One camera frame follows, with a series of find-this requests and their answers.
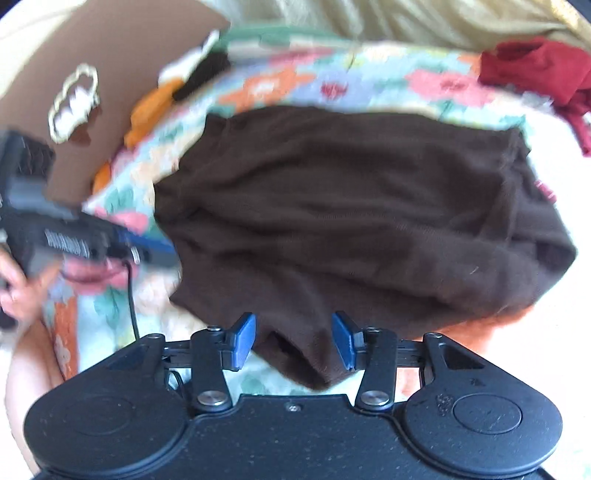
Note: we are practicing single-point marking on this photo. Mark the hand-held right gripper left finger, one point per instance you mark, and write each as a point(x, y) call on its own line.
point(242, 341)

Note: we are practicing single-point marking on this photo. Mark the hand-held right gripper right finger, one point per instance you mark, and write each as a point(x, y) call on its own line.
point(344, 341)

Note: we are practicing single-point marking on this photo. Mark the brown embroidered pillow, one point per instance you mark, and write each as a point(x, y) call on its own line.
point(92, 50)

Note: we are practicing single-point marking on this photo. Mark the person's left hand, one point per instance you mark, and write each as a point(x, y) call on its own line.
point(23, 290)

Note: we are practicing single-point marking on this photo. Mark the dark brown sweater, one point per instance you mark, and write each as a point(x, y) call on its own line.
point(351, 221)

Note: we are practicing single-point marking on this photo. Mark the pale green curtain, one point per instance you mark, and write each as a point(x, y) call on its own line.
point(392, 21)

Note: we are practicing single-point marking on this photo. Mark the floral quilt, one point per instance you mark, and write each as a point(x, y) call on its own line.
point(286, 78)

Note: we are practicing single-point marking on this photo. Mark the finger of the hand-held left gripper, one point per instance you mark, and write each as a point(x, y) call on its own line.
point(147, 249)

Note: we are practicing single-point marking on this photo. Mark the dark red garment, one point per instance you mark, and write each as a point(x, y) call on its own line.
point(535, 69)

